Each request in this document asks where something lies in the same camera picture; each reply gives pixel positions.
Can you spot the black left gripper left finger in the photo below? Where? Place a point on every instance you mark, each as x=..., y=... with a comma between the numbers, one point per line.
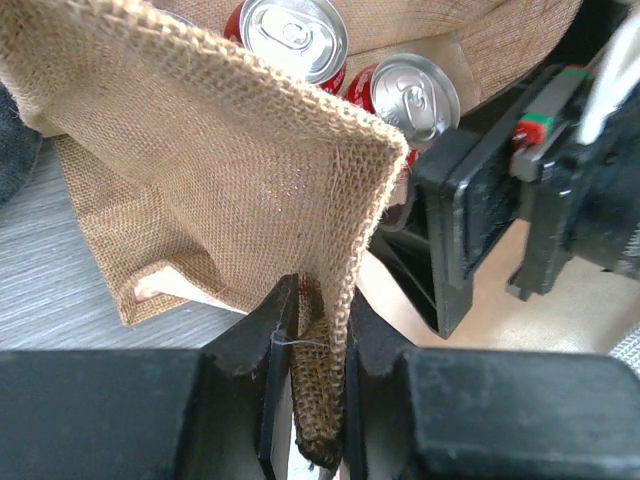
x=246, y=430

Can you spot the red Coke can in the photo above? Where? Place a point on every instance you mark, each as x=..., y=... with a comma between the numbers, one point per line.
x=411, y=93
x=178, y=18
x=307, y=38

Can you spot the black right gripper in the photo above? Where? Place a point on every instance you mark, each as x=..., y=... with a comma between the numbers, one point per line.
x=462, y=199

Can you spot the black floral cushion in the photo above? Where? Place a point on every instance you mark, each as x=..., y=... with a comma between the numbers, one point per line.
x=19, y=149

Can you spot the tan canvas tote bag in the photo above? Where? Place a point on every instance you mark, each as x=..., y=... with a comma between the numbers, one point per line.
x=183, y=150

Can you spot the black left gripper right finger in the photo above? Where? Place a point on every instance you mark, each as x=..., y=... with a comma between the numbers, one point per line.
x=379, y=419

